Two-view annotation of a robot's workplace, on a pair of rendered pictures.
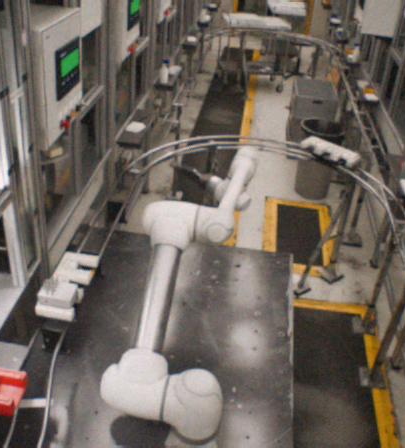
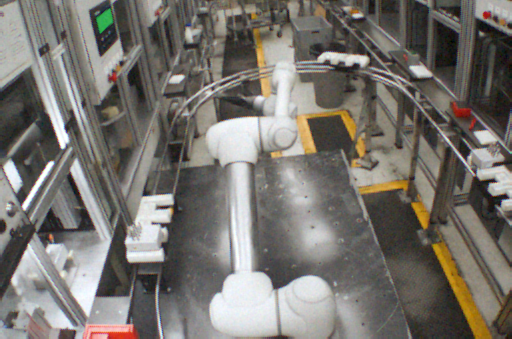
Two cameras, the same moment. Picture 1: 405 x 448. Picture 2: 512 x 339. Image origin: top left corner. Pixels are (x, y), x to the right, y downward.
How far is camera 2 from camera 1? 0.51 m
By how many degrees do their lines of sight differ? 3
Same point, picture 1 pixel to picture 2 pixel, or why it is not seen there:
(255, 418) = (364, 304)
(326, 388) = (396, 256)
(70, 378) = (177, 314)
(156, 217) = (220, 138)
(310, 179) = (327, 92)
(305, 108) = (307, 39)
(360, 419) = (430, 272)
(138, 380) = (247, 304)
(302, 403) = not seen: hidden behind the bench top
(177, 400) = (292, 313)
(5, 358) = (110, 312)
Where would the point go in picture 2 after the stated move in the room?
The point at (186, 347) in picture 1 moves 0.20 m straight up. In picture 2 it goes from (278, 256) to (274, 221)
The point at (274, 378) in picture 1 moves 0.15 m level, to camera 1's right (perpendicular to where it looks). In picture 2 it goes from (368, 262) to (401, 254)
